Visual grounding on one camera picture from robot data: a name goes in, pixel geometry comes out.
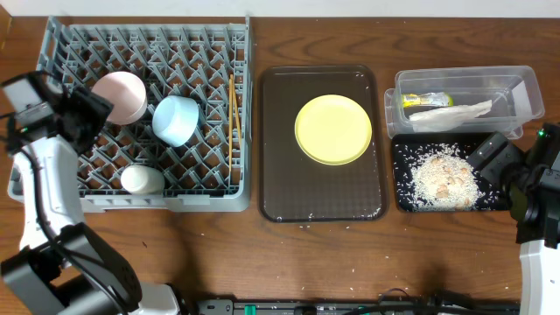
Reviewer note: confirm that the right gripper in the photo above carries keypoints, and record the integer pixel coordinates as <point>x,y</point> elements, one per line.
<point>494,167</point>

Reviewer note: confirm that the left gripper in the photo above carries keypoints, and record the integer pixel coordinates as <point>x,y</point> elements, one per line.
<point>96,108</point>

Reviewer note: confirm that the white small bowl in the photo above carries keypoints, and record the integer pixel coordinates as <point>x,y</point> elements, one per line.
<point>126,92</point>

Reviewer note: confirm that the white cup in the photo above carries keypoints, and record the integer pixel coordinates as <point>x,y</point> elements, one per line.
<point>140,179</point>

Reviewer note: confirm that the light blue bowl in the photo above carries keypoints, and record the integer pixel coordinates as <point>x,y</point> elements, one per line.
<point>175,119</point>

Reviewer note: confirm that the yellow round plate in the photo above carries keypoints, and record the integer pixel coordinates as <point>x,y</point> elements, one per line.
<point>333,130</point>

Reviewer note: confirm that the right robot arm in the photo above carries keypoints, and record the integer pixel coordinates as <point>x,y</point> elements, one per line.
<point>530,182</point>

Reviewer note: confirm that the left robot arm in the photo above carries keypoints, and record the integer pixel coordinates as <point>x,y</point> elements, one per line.
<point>63,266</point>

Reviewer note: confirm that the clear plastic waste bin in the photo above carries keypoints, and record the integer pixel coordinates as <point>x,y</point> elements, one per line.
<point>513,90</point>

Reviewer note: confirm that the black food waste tray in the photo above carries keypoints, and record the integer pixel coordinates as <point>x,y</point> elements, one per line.
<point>406,150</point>

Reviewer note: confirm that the grey dishwasher rack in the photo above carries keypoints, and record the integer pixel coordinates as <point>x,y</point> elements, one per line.
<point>190,60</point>

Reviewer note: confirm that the pile of rice and nuts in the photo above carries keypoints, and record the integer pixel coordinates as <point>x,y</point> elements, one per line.
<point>443,181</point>

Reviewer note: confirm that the crumpled white paper napkin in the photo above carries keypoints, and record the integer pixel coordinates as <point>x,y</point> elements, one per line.
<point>448,118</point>

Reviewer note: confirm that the yellow snack wrapper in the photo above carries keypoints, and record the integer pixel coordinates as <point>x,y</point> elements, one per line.
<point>438,100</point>

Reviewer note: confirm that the dark brown serving tray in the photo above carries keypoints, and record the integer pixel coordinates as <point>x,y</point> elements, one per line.
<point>295,188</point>

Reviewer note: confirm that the black rail at table edge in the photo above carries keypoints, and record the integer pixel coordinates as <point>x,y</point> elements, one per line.
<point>393,301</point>

